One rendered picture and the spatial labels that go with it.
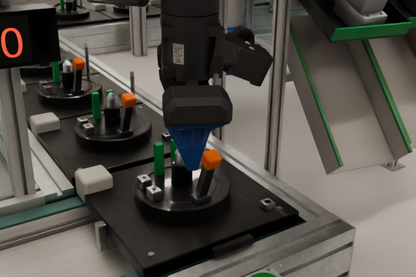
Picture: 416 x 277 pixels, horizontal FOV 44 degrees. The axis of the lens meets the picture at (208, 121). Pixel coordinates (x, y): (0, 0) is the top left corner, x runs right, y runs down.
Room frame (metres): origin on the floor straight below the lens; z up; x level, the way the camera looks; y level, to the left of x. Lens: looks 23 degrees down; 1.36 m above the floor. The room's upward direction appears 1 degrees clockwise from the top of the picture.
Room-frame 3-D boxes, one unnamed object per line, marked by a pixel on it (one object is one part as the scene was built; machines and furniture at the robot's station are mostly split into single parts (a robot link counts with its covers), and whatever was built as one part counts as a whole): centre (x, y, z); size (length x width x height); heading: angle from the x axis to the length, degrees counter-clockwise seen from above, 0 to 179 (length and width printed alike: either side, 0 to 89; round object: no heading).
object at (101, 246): (0.59, 0.14, 0.95); 0.01 x 0.01 x 0.04; 32
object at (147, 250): (0.66, 0.04, 0.96); 0.24 x 0.24 x 0.02; 32
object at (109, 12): (2.07, 0.31, 1.01); 0.24 x 0.24 x 0.13; 32
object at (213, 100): (0.51, 0.02, 1.23); 0.19 x 0.06 x 0.08; 7
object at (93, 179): (0.69, 0.17, 0.97); 0.05 x 0.05 x 0.04; 32
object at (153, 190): (0.62, 0.07, 1.00); 0.02 x 0.01 x 0.02; 32
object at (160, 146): (0.69, 0.07, 1.01); 0.01 x 0.01 x 0.05; 32
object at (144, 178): (0.65, 0.09, 1.00); 0.02 x 0.01 x 0.02; 32
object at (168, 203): (0.66, 0.04, 0.98); 0.14 x 0.14 x 0.02
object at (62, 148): (0.87, 0.17, 1.01); 0.24 x 0.24 x 0.13; 32
